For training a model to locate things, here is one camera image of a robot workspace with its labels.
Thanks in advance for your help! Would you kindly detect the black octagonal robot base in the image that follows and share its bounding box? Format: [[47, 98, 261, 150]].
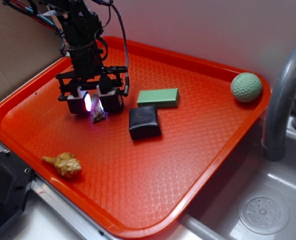
[[0, 152, 33, 234]]

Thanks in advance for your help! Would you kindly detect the black square pouch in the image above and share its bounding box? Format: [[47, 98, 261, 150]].
[[129, 105, 161, 141]]

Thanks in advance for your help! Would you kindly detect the tan spiral seashell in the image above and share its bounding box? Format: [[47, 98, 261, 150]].
[[42, 152, 82, 179]]

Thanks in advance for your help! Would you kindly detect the braided grey cable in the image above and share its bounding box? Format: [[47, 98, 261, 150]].
[[109, 1, 130, 97]]

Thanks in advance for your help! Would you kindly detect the round sink drain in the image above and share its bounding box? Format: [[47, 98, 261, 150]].
[[238, 191, 289, 235]]

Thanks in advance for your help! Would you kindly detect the red plastic tray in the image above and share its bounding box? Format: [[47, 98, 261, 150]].
[[0, 41, 271, 239]]

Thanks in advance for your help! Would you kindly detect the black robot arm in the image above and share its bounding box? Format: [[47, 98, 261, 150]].
[[46, 0, 130, 115]]

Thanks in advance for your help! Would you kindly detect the grey toy sink basin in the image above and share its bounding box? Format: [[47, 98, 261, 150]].
[[180, 124, 296, 240]]

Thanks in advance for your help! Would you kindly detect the brown cardboard panel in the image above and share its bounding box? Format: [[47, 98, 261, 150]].
[[0, 1, 62, 101]]

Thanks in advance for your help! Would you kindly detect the green rectangular block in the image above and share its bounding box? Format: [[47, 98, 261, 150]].
[[137, 88, 179, 108]]

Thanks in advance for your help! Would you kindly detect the grey toy faucet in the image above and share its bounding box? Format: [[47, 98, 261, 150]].
[[261, 46, 296, 162]]

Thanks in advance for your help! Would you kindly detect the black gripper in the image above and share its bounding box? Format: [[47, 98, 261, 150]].
[[56, 66, 128, 115]]

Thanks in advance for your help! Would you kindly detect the green golf ball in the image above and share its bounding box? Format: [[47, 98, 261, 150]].
[[230, 72, 262, 103]]

